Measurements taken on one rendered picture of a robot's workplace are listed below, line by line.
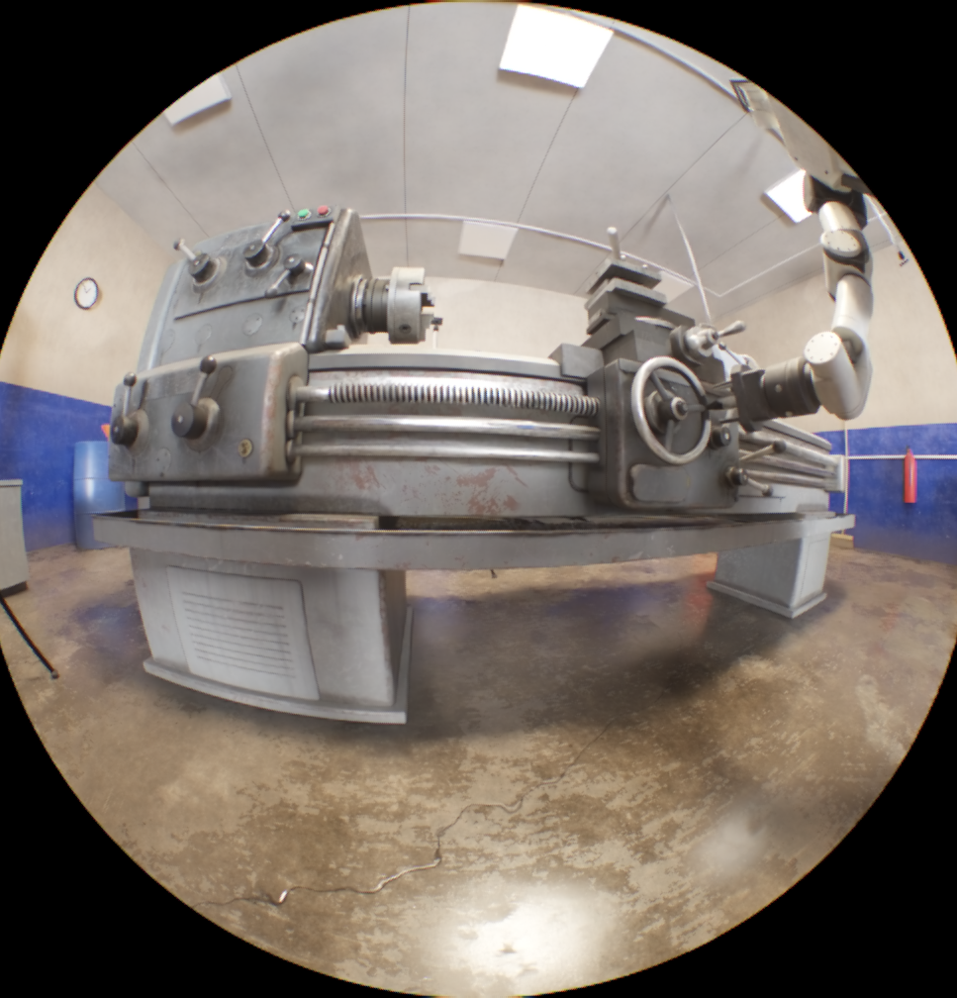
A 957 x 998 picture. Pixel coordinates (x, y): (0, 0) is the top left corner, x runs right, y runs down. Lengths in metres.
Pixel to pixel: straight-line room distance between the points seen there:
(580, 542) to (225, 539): 0.64
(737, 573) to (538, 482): 1.40
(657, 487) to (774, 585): 1.21
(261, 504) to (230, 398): 0.27
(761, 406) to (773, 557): 1.23
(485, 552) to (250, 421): 0.47
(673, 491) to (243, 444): 0.81
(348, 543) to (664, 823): 0.73
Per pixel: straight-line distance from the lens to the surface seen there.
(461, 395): 0.62
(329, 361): 0.75
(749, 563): 1.84
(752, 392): 0.61
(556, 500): 0.75
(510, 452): 0.62
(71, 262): 4.24
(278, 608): 0.74
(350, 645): 0.72
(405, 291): 0.95
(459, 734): 0.77
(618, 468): 0.63
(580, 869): 0.60
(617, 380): 0.66
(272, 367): 0.63
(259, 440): 0.60
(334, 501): 0.72
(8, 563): 2.31
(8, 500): 2.29
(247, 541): 0.62
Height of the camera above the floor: 0.54
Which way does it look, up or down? 3 degrees down
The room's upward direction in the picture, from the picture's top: 1 degrees clockwise
